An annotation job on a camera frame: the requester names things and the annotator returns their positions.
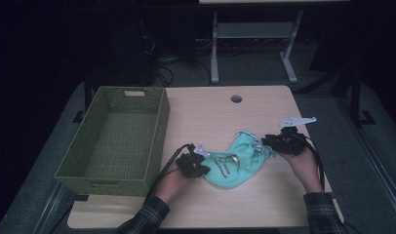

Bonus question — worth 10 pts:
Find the mint green shirt striped collar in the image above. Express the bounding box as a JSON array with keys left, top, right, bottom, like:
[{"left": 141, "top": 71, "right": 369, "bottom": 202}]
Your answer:
[{"left": 201, "top": 130, "right": 277, "bottom": 190}]

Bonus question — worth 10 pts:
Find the person's left hand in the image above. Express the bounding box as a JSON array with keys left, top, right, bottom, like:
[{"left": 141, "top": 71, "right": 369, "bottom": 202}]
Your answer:
[{"left": 154, "top": 161, "right": 194, "bottom": 205}]

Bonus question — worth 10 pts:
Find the hand-held gripper black cable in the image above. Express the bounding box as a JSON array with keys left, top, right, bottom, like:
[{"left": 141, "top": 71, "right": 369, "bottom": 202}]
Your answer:
[
  {"left": 146, "top": 143, "right": 196, "bottom": 200},
  {"left": 297, "top": 132, "right": 328, "bottom": 191}
]

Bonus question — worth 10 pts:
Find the white metal-framed desk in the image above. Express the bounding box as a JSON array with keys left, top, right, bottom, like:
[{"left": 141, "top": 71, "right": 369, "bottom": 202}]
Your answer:
[{"left": 199, "top": 0, "right": 350, "bottom": 85}]

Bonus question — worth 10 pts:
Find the black metal post with foot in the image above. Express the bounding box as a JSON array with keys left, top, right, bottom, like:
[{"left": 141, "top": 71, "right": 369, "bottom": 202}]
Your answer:
[{"left": 72, "top": 72, "right": 94, "bottom": 124}]

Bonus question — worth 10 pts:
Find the bundle of black floor cables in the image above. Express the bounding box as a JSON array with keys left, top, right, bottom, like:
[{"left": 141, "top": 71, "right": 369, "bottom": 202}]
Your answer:
[{"left": 142, "top": 34, "right": 214, "bottom": 88}]

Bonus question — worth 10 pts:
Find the person's right hand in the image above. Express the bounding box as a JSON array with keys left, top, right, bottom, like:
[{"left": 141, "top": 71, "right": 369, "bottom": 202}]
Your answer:
[{"left": 278, "top": 145, "right": 324, "bottom": 195}]

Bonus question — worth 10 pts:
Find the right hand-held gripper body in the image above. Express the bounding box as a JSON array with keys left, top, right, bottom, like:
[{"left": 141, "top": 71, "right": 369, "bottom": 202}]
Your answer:
[{"left": 275, "top": 116, "right": 318, "bottom": 156}]

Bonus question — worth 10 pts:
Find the green woven basket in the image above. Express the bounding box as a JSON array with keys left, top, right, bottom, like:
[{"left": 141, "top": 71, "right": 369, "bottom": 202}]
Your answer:
[{"left": 54, "top": 86, "right": 171, "bottom": 198}]

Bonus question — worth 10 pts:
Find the left hand-held gripper black cable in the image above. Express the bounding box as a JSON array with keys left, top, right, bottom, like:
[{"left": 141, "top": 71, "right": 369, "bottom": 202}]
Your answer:
[{"left": 146, "top": 143, "right": 196, "bottom": 200}]

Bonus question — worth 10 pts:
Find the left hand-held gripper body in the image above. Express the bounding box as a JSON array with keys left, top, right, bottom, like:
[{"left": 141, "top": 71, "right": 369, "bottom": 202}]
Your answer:
[{"left": 176, "top": 141, "right": 212, "bottom": 179}]

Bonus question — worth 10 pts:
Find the black metal stand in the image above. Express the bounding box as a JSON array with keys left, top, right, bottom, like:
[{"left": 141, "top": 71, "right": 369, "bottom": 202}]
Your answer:
[{"left": 331, "top": 62, "right": 376, "bottom": 129}]

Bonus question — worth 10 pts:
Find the right hand-held gripper black cable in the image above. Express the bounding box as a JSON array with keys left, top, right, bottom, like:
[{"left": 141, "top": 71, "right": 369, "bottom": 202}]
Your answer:
[{"left": 297, "top": 132, "right": 328, "bottom": 191}]

